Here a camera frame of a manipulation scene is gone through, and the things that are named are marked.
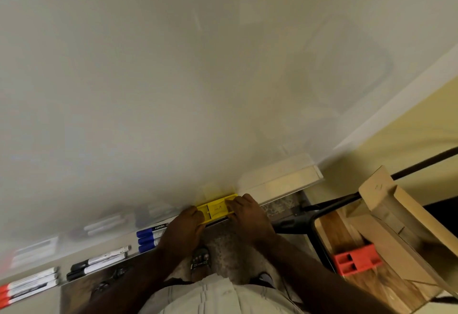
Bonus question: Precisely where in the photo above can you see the person's right hand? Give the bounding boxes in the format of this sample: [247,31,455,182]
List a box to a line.
[224,193,279,251]

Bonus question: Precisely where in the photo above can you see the yellow plastic holder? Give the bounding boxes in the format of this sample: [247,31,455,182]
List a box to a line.
[195,193,239,226]

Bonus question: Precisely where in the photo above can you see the metal marker tray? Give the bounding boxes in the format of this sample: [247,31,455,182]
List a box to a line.
[0,152,325,311]

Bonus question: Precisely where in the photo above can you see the brown cardboard box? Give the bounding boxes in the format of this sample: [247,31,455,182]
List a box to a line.
[345,165,458,299]

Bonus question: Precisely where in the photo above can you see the white whiteboard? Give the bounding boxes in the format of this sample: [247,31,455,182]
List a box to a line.
[0,0,458,281]

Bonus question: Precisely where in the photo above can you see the red whiteboard marker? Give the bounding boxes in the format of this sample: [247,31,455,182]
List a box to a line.
[0,266,59,296]
[0,273,59,304]
[0,279,60,310]

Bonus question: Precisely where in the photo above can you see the person's left forearm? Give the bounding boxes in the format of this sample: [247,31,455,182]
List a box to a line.
[75,245,183,314]

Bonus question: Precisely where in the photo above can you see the person's right forearm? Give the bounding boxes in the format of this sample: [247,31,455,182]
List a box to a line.
[257,237,394,314]

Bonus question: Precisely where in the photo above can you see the person's left sandaled foot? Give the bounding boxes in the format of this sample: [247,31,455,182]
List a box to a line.
[190,247,212,272]

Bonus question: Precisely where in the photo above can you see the person's white striped shirt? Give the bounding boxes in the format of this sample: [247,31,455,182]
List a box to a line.
[137,273,305,314]

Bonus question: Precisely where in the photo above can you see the person's black trousers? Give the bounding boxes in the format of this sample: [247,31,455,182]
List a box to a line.
[157,277,196,289]

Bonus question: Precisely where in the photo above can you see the red plastic holder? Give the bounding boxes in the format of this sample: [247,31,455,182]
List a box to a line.
[333,243,384,277]

